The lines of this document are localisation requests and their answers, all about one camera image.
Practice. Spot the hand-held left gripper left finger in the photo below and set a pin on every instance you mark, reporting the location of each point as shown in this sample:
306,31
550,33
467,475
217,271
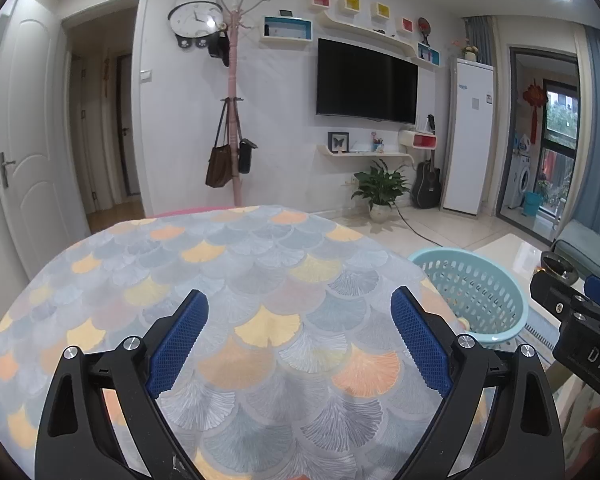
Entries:
177,345

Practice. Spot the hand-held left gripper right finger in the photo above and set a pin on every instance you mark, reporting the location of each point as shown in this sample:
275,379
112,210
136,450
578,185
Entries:
420,340

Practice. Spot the light blue plastic basket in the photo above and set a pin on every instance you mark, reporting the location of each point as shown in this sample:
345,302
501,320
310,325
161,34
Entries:
480,290

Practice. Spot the black shoulder bag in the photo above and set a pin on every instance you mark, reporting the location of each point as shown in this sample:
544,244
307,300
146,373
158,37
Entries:
246,157

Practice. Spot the dark metal bowl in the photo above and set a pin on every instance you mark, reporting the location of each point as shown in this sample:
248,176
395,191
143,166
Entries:
555,262

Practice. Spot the teal sofa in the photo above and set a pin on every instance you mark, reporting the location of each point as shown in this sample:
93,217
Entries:
590,250

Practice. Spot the patterned blue rug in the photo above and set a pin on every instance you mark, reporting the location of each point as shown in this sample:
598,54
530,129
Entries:
537,332

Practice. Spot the blue bucket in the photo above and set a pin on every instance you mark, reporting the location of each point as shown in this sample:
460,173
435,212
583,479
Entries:
533,205

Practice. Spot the balcony potted plant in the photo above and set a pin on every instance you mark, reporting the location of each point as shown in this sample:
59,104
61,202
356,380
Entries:
543,189

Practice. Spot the fan pattern tablecloth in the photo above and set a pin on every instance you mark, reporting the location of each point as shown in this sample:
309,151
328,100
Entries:
260,270

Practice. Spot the white washing machine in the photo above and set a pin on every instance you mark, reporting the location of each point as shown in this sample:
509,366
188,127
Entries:
521,180

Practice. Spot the white detergent bottle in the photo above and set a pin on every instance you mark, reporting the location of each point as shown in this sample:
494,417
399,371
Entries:
523,144

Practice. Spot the black acoustic guitar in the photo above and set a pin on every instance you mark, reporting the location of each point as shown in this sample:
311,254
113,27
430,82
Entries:
426,187

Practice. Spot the potted green plant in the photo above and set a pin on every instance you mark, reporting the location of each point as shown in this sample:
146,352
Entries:
380,185

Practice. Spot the white standing air conditioner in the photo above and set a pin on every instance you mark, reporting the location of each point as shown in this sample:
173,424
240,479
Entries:
467,135

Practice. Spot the brown tote bag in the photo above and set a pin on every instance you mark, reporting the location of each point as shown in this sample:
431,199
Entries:
219,170

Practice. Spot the red hanging knot decoration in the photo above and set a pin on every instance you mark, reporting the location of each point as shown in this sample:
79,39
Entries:
533,97

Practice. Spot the small shelf figurine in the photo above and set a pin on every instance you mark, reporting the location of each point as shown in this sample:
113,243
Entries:
377,144

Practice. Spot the framed butterfly picture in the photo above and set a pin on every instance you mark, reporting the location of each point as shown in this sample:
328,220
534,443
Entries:
338,142

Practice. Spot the pink coat rack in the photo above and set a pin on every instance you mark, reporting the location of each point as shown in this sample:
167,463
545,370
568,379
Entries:
233,110

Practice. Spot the flower vase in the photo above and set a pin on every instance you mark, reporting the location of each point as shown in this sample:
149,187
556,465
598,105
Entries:
470,50

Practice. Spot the grey curtain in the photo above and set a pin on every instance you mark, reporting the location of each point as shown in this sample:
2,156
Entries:
480,37

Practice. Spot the white room door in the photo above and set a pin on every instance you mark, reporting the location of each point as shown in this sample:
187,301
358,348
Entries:
30,110

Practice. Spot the round red ornament on stand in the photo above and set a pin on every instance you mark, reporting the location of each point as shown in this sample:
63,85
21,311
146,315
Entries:
425,26

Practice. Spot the cream curved wall shelf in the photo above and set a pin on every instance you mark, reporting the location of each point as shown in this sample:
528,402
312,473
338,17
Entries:
360,155

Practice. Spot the white and red wall box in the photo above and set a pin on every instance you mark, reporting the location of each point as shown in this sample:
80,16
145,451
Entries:
420,139

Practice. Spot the black wall television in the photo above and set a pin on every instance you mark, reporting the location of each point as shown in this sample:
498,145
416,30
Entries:
365,80

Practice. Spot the blue square wall box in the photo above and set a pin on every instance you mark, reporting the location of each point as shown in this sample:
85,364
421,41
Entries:
428,55

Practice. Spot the cream long upper wall shelf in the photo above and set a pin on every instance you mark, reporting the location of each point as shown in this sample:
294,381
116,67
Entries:
375,32

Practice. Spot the panda wall clock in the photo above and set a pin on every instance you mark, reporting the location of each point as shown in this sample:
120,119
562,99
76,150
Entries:
195,17

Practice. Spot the yellow square wall box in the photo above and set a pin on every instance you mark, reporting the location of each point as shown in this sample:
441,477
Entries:
381,11
352,4

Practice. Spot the white and blue wall shelf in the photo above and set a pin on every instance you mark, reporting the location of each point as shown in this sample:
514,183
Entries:
285,29

